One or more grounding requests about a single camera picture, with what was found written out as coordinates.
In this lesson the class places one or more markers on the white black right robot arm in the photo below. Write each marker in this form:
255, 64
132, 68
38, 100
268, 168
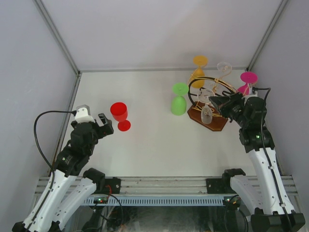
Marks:
270, 207

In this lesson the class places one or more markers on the red wine glass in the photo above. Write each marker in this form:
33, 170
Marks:
119, 113

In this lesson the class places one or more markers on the clear wine glass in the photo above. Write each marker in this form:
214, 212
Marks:
225, 68
206, 112

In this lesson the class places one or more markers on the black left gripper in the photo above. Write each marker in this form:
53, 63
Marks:
106, 129

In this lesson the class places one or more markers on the brown wooden rack base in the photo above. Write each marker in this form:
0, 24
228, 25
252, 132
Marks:
217, 123

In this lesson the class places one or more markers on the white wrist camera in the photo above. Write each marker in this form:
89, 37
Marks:
83, 114
252, 93

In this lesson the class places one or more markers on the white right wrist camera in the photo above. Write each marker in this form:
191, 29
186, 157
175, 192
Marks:
252, 93

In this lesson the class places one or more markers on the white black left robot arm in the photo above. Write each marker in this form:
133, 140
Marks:
55, 208

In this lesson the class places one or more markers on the gold wire glass rack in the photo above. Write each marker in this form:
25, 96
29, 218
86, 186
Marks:
219, 88

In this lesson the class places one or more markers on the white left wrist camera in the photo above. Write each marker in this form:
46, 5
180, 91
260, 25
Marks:
83, 114

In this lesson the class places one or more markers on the blue slotted cable duct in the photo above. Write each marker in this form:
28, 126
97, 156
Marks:
155, 201

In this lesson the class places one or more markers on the clear wine glass back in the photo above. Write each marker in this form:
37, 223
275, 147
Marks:
225, 68

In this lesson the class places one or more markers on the clear wine glass front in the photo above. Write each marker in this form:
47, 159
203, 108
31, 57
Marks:
206, 112

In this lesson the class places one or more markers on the pink wine glass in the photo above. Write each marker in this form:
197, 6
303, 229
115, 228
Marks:
250, 79

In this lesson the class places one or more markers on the aluminium mounting rail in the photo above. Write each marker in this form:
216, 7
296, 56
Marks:
200, 185

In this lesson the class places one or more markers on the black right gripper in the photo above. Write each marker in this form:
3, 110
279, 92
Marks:
226, 102

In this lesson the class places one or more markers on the yellow wine glass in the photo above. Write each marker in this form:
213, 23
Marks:
201, 61

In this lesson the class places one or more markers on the green wine glass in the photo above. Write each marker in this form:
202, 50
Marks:
178, 104

